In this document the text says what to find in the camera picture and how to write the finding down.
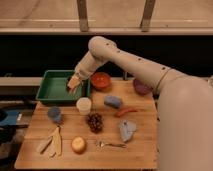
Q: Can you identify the dark grape bunch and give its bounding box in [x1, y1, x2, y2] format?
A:
[86, 113, 103, 133]

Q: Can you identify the white plastic cup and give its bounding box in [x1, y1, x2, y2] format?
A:
[76, 97, 92, 115]

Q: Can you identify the purple bowl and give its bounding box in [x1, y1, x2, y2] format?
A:
[133, 79, 152, 95]

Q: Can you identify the red bowl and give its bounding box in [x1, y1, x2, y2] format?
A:
[90, 72, 111, 90]

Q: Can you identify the blue sponge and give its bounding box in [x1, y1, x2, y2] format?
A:
[104, 95, 122, 108]

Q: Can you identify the orange carrot toy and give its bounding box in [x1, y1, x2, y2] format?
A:
[115, 107, 137, 117]

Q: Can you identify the grey blue cloth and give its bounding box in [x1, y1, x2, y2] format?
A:
[119, 120, 137, 142]

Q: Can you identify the metal fork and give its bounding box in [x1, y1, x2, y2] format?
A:
[96, 141, 126, 148]

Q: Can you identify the blue plastic cup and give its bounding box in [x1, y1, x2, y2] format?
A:
[47, 106, 62, 124]

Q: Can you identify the green plastic tray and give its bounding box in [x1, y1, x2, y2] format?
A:
[36, 70, 91, 104]

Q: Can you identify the blue object at left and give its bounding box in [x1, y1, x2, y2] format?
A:
[0, 110, 22, 126]

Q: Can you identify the yellow apple toy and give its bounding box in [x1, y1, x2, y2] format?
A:
[71, 137, 87, 154]

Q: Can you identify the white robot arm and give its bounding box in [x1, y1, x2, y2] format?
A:
[68, 36, 213, 171]

